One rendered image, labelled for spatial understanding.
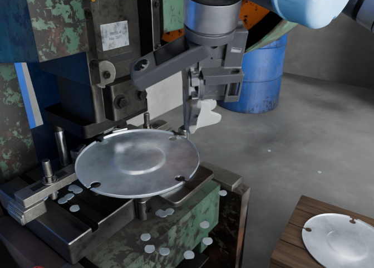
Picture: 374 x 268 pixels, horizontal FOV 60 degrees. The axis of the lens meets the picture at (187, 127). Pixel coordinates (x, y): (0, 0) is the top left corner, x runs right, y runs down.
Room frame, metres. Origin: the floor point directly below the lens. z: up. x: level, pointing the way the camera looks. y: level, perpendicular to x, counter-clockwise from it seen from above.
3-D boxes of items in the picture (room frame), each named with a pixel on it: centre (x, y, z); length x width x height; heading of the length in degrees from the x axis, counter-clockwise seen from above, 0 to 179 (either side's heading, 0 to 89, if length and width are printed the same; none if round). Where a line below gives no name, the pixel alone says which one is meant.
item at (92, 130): (0.74, 0.22, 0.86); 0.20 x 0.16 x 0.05; 142
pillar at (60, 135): (0.71, 0.31, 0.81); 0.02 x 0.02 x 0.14
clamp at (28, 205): (0.60, 0.32, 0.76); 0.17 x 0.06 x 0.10; 142
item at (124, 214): (0.74, 0.22, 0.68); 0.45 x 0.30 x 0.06; 142
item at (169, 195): (0.63, 0.08, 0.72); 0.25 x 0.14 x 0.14; 52
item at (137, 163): (0.66, 0.12, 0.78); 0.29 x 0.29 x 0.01
